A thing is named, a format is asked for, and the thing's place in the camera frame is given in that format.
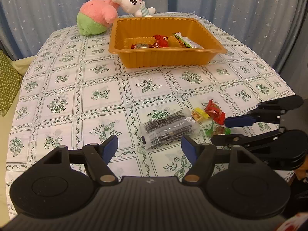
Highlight blue starry curtain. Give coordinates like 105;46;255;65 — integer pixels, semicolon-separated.
1;0;307;70

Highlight green candy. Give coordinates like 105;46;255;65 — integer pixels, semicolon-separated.
205;121;231;138

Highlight person right hand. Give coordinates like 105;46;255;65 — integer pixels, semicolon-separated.
294;169;307;180

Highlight large red snack packet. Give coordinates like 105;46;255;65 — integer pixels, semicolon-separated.
131;43;159;49

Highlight white rabbit plush toy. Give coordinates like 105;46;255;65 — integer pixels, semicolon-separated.
112;0;156;17

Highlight red foil candy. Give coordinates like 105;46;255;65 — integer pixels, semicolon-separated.
205;99;226;125

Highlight green zigzag cushion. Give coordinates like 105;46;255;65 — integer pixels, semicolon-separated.
0;51;23;117

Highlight red double-happiness candy packet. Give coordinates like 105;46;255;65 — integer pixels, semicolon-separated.
153;34;169;48

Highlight silver green snack pouch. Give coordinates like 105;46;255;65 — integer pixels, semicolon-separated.
173;32;203;49

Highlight yellow candy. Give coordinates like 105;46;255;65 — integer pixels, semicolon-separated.
192;107;210;124

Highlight pink star plush toy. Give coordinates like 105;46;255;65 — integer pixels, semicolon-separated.
77;0;119;36

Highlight orange plastic tray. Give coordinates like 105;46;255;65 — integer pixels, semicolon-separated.
109;17;227;68

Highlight black seaweed snack packet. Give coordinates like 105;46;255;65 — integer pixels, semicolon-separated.
140;108;198;149

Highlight floral green white tablecloth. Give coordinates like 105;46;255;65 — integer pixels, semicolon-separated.
4;11;296;220

